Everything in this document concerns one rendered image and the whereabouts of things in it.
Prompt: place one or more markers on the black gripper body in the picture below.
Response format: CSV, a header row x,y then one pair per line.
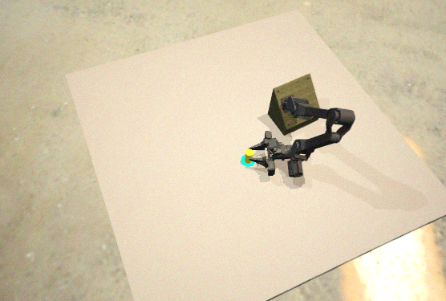
x,y
270,160

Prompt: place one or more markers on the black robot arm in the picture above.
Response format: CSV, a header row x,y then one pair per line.
x,y
301,108

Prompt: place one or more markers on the yellow cylinder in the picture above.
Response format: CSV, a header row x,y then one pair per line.
x,y
248,155

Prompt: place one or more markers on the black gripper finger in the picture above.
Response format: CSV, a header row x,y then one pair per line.
x,y
260,146
260,160

